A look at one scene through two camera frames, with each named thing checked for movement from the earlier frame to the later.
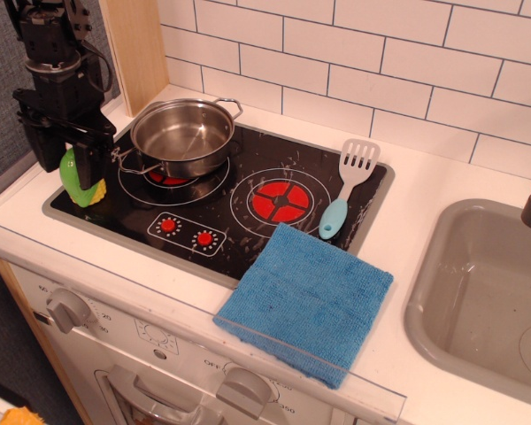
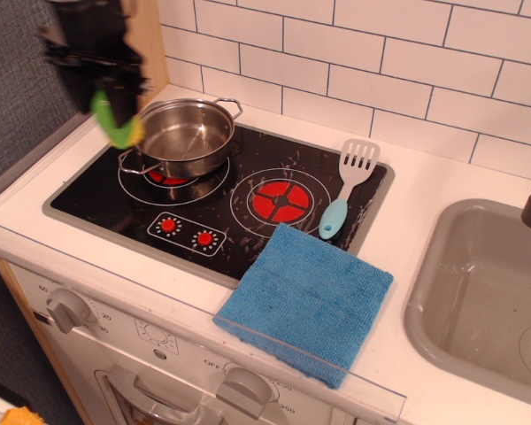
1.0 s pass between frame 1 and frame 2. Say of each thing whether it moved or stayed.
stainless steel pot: stayed
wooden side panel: stayed
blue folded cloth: stayed
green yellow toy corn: moved
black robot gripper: moved
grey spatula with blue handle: stayed
